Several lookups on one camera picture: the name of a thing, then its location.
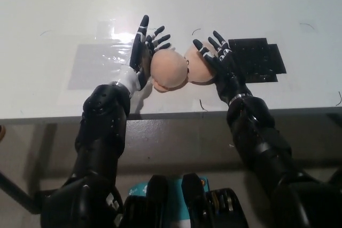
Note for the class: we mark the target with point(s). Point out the black square patch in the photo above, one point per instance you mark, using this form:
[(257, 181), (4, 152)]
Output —
[(259, 57)]

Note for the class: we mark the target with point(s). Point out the teal box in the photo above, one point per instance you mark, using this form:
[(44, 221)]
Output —
[(175, 198)]

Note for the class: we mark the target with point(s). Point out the peach dumpling toy with face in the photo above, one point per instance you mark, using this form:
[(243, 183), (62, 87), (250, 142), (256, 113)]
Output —
[(200, 70)]

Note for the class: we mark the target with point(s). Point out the black robot torso blocks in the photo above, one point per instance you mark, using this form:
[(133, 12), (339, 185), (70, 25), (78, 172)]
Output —
[(192, 206)]

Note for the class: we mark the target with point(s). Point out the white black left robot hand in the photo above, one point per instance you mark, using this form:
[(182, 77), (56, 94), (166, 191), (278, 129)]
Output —
[(139, 51)]

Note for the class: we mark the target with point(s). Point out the plain peach dumpling plush toy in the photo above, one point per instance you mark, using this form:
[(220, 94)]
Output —
[(168, 69)]

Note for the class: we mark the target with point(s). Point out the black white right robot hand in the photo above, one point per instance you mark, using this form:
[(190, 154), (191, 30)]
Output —
[(221, 67)]

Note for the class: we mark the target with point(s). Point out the brown round object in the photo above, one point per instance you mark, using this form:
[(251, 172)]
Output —
[(2, 133)]

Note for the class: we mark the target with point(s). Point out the black diagonal bar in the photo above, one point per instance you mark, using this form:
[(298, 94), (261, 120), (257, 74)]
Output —
[(16, 190)]

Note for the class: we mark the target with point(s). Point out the clear plastic tape sheet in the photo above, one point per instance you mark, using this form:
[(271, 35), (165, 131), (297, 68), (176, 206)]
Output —
[(115, 43)]

